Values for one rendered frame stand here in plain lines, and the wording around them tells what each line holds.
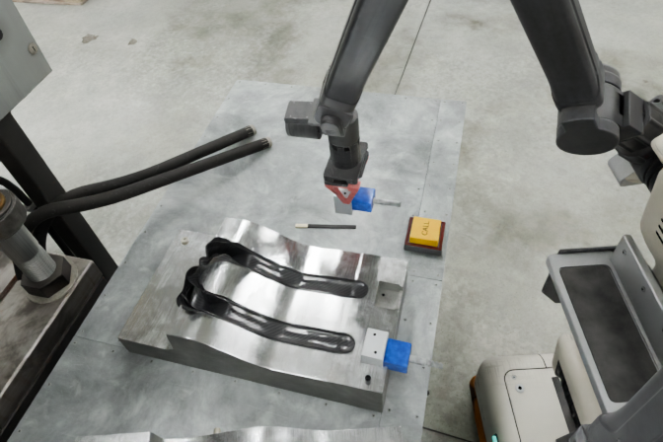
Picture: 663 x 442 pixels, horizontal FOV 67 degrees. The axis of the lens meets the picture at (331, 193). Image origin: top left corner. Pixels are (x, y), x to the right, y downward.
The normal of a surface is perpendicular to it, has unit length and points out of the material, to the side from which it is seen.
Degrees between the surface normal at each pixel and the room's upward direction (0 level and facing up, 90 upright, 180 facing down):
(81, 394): 0
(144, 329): 0
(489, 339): 0
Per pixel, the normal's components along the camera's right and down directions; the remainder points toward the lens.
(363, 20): -0.25, 0.90
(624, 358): -0.07, -0.67
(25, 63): 0.96, 0.14
